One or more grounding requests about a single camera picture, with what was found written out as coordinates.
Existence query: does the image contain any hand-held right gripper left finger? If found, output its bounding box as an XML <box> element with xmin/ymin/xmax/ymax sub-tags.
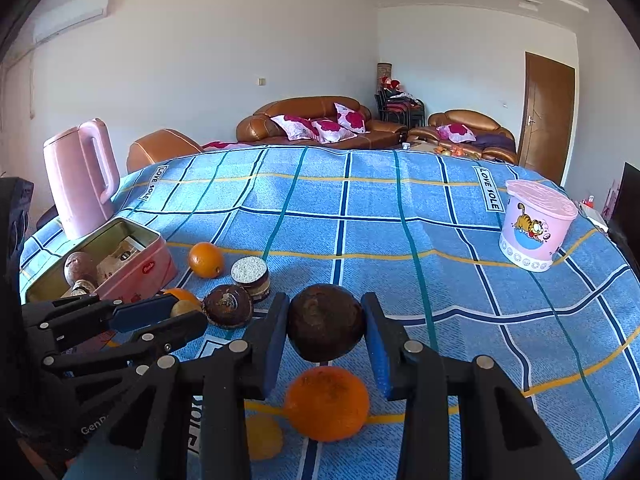
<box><xmin>62</xmin><ymin>292</ymin><xmax>292</xmax><ymax>480</ymax></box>

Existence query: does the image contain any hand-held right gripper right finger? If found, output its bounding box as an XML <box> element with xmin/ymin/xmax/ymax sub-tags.
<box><xmin>361</xmin><ymin>292</ymin><xmax>581</xmax><ymax>480</ymax></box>

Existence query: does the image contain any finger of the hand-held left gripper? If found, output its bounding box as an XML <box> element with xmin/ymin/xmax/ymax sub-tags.
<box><xmin>42</xmin><ymin>312</ymin><xmax>208</xmax><ymax>376</ymax></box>
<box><xmin>22</xmin><ymin>294</ymin><xmax>178</xmax><ymax>353</ymax></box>

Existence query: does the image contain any golden kiwi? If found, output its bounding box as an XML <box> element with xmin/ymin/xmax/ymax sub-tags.
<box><xmin>170</xmin><ymin>300</ymin><xmax>203</xmax><ymax>320</ymax></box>

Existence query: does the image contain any small orange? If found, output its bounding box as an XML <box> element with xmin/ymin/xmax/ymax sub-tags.
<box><xmin>188</xmin><ymin>242</ymin><xmax>225</xmax><ymax>279</ymax></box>
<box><xmin>162</xmin><ymin>287</ymin><xmax>202</xmax><ymax>311</ymax></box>

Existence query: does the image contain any pink tin box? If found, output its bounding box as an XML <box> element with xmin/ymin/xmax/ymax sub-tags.
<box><xmin>24</xmin><ymin>217</ymin><xmax>179</xmax><ymax>306</ymax></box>

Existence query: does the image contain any matte dark brown mangosteen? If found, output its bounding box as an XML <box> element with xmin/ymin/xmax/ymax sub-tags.
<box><xmin>286</xmin><ymin>283</ymin><xmax>366</xmax><ymax>363</ymax></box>

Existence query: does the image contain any glossy dark brown mangosteen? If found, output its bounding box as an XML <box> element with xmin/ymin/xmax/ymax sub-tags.
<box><xmin>202</xmin><ymin>284</ymin><xmax>254</xmax><ymax>330</ymax></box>

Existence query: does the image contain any large orange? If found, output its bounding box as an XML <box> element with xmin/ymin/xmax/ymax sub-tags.
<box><xmin>283</xmin><ymin>366</ymin><xmax>371</xmax><ymax>443</ymax></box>

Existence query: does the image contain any white paper packet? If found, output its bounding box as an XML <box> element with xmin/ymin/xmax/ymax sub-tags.
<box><xmin>96</xmin><ymin>236</ymin><xmax>148</xmax><ymax>286</ymax></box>

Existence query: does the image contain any round speckled layered cake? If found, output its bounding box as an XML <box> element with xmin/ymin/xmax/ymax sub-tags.
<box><xmin>231</xmin><ymin>256</ymin><xmax>271</xmax><ymax>304</ymax></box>

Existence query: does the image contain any purple passion fruit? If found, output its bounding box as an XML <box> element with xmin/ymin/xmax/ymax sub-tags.
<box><xmin>64</xmin><ymin>251</ymin><xmax>99</xmax><ymax>288</ymax></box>

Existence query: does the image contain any yellow lemon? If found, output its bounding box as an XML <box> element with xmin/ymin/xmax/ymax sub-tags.
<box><xmin>245</xmin><ymin>414</ymin><xmax>284</xmax><ymax>462</ymax></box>

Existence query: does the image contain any blue plaid blanket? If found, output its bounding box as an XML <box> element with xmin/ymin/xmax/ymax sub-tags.
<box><xmin>19</xmin><ymin>145</ymin><xmax>640</xmax><ymax>480</ymax></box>

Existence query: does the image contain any pink electric kettle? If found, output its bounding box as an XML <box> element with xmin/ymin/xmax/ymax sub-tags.
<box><xmin>42</xmin><ymin>118</ymin><xmax>121</xmax><ymax>241</ymax></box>

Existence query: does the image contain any brown leather recliner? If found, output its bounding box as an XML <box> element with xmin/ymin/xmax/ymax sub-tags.
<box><xmin>126</xmin><ymin>129</ymin><xmax>203</xmax><ymax>173</ymax></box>

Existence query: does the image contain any pink cartoon cat bucket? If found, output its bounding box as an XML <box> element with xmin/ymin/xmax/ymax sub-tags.
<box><xmin>498</xmin><ymin>179</ymin><xmax>579</xmax><ymax>272</ymax></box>

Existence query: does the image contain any coffee table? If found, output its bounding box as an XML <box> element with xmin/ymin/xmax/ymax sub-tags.
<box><xmin>402</xmin><ymin>137</ymin><xmax>481</xmax><ymax>160</ymax></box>

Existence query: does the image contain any white and magenta pillow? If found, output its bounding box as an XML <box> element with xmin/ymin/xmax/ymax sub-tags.
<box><xmin>311</xmin><ymin>119</ymin><xmax>357</xmax><ymax>144</ymax></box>
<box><xmin>334</xmin><ymin>103</ymin><xmax>371</xmax><ymax>134</ymax></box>
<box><xmin>270</xmin><ymin>114</ymin><xmax>321</xmax><ymax>142</ymax></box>
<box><xmin>436</xmin><ymin>123</ymin><xmax>476</xmax><ymax>144</ymax></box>

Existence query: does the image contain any brown leather three-seat sofa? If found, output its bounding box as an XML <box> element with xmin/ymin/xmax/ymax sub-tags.
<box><xmin>236</xmin><ymin>95</ymin><xmax>408</xmax><ymax>151</ymax></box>

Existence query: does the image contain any purple cloth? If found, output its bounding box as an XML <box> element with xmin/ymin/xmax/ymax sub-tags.
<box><xmin>472</xmin><ymin>132</ymin><xmax>516</xmax><ymax>151</ymax></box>

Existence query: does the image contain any stack of dark chairs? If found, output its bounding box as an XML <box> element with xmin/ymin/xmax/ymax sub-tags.
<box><xmin>374</xmin><ymin>87</ymin><xmax>427</xmax><ymax>128</ymax></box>

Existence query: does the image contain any brown leather armchair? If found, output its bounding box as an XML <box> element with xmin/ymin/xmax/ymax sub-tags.
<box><xmin>427</xmin><ymin>109</ymin><xmax>519</xmax><ymax>165</ymax></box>

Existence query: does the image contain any black television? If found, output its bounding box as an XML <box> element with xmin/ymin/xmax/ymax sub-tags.
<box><xmin>611</xmin><ymin>162</ymin><xmax>640</xmax><ymax>261</ymax></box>

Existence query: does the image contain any brown wooden door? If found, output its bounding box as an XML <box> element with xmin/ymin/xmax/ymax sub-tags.
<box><xmin>517</xmin><ymin>51</ymin><xmax>577</xmax><ymax>179</ymax></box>

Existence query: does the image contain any white air conditioner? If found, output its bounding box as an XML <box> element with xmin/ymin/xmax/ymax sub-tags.
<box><xmin>32</xmin><ymin>0</ymin><xmax>111</xmax><ymax>44</ymax></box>

